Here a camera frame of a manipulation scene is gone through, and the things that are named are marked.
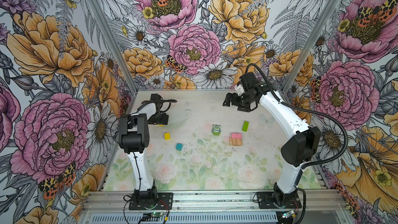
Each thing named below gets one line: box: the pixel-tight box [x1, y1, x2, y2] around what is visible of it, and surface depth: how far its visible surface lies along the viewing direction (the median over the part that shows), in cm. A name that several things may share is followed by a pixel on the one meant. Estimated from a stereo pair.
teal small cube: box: [175, 142, 183, 151], surface depth 94 cm
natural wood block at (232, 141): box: [229, 136, 238, 147], surface depth 94 cm
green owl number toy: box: [211, 123, 221, 136], surface depth 101 cm
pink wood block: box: [231, 132, 243, 139], surface depth 96 cm
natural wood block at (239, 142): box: [236, 138, 244, 147], surface depth 93 cm
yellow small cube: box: [164, 132, 171, 140], surface depth 98 cm
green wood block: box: [241, 120, 250, 133], surface depth 103 cm
